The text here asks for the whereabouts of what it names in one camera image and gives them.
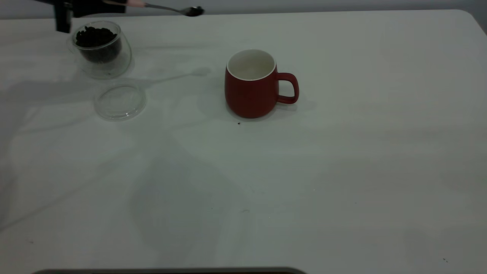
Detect red ceramic mug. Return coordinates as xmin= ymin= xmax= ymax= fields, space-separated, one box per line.
xmin=224 ymin=49 xmax=300 ymax=119

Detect dark coffee beans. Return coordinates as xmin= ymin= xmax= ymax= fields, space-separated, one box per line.
xmin=75 ymin=26 xmax=123 ymax=64

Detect clear double-wall glass cup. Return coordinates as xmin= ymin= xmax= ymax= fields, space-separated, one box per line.
xmin=67 ymin=21 xmax=133 ymax=80

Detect clear round glass lid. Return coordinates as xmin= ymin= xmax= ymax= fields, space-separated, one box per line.
xmin=94 ymin=83 xmax=147 ymax=121

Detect pink-handled metal spoon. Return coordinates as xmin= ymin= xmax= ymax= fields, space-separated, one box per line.
xmin=103 ymin=0 xmax=205 ymax=17

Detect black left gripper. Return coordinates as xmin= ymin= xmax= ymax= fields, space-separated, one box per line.
xmin=34 ymin=0 xmax=128 ymax=33

